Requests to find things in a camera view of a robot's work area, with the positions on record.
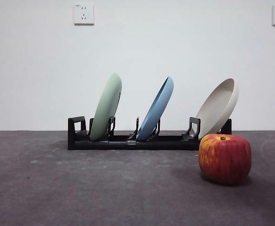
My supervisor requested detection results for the beige plate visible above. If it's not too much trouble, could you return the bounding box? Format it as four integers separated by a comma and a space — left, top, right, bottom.
195, 78, 239, 141

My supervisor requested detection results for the blue plate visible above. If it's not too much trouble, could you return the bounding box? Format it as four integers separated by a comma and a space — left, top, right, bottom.
136, 76, 174, 141

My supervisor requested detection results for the black plate rack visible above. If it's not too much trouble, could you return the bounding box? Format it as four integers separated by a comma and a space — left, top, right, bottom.
67, 116, 232, 151

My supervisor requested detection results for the red yellow apple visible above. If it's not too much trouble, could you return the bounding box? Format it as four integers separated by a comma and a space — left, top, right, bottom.
198, 133, 252, 185

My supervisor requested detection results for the green plate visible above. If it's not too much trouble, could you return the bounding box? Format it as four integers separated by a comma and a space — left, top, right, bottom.
89, 72, 123, 141

